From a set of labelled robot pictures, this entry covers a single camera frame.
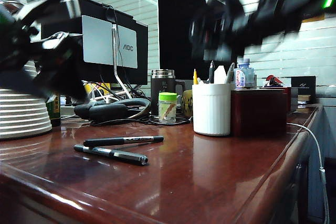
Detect dark red wooden box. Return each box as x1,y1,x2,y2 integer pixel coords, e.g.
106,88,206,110
230,89,288,138

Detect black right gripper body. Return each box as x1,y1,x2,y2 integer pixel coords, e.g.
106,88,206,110
188,0,247,62

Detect grey marker pen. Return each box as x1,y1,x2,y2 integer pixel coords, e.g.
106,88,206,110
225,62,236,84

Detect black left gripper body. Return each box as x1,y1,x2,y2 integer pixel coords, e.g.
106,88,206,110
34,32,89,101

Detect purple wall sign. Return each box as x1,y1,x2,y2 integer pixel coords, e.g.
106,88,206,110
301,14,326,23

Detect clear water bottle blue cap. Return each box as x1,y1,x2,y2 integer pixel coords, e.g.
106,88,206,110
234,58,255,90

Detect yellow mug with writing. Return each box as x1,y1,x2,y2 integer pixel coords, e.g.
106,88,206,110
181,89,194,119

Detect dark steel thermos mug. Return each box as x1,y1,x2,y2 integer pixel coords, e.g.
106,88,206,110
151,69,186,116

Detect black box with logo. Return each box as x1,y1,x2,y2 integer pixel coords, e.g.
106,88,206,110
290,76,317,97

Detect black pen silver clip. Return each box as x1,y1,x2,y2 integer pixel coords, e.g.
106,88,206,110
73,144,149,166

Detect red black ornament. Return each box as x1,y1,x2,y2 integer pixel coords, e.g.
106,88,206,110
264,74,286,88

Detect yellow box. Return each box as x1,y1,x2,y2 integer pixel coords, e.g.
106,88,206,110
83,81,111,96

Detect black AOC monitor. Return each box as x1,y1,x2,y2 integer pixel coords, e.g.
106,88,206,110
41,0,149,86

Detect brown bottle green label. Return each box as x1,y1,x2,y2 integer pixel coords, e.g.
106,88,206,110
46,94,61,127

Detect large black monitor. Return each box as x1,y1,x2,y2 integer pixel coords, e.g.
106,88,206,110
157,0,238,81

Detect white ribbed pen holder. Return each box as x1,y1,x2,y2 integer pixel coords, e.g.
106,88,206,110
192,83,236,137

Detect black retractable clear pen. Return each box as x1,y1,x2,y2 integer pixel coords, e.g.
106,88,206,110
208,60,215,84

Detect white charging cable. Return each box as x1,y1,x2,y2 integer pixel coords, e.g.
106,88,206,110
287,122,331,224

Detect black monitor cable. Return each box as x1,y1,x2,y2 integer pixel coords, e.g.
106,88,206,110
102,3,124,67

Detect white ribbed thermos jug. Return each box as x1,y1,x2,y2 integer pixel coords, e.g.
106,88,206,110
0,58,53,140

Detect stack of books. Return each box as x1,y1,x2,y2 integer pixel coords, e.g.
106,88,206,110
298,94,317,109

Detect white power strip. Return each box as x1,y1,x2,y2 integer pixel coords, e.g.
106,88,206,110
60,104,77,116

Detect clear jar green lid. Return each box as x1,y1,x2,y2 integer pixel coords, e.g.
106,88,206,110
158,92,178,125

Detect black capped pen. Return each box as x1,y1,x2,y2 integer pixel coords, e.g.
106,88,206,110
83,135,164,147

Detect black wire coaster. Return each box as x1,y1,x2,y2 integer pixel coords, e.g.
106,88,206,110
143,113,194,126

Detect white tissue paper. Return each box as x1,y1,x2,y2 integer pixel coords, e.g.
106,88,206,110
214,66,227,84

